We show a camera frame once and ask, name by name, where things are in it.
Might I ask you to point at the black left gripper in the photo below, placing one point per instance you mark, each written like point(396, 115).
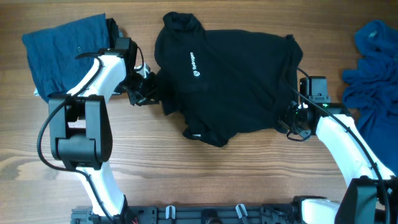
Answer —
point(152, 92)

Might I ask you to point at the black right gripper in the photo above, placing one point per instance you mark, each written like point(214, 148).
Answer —
point(306, 134)

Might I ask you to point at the blue polo shirt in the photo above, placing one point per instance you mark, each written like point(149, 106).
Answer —
point(372, 89)

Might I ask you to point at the black polo shirt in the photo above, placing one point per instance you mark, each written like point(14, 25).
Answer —
point(224, 82)

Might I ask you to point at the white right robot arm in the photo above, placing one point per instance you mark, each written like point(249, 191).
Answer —
point(371, 194)

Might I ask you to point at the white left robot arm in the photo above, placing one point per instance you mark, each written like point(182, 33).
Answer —
point(80, 132)

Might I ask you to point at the folded dark green garment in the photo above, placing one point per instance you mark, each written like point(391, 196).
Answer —
point(113, 29)

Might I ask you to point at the folded blue denim shorts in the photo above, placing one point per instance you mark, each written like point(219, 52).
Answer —
point(52, 52)

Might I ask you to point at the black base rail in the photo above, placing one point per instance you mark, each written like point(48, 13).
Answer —
point(240, 213)

